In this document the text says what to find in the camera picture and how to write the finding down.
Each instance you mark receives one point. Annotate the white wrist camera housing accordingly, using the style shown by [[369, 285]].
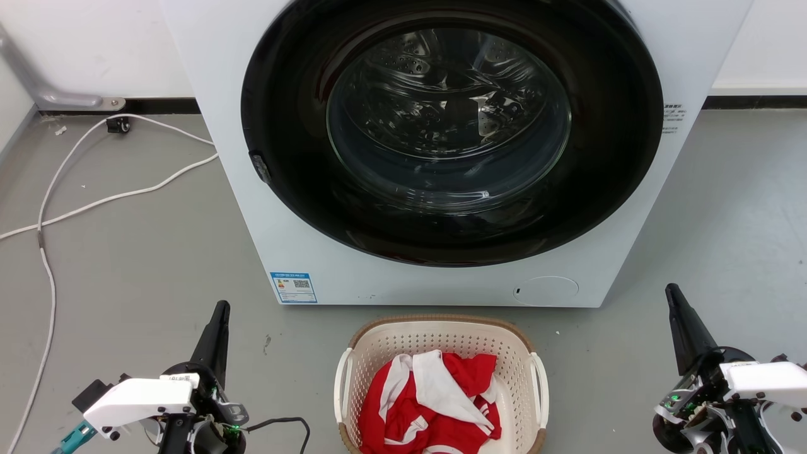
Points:
[[139, 401], [766, 378]]

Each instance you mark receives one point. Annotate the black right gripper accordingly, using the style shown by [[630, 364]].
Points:
[[700, 391]]

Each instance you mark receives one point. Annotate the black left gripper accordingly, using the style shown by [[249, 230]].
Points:
[[205, 403]]

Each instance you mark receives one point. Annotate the blue energy label sticker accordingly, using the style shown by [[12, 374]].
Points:
[[293, 287]]

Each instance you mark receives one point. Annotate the red and white garment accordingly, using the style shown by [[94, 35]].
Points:
[[435, 410]]

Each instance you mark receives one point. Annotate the black round washer door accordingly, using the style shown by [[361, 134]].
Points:
[[296, 208]]

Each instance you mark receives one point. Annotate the teal connector piece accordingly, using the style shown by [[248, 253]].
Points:
[[74, 438]]

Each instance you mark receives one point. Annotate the white front-load washing machine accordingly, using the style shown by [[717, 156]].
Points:
[[637, 252]]

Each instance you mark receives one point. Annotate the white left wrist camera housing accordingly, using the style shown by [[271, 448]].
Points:
[[139, 401]]

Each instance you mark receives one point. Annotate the cream plastic laundry basket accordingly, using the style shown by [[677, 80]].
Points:
[[391, 343]]

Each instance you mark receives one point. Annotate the grey wall pipe bracket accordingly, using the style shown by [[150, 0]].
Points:
[[38, 88]]

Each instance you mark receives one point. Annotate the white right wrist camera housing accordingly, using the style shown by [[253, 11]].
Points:
[[766, 378]]

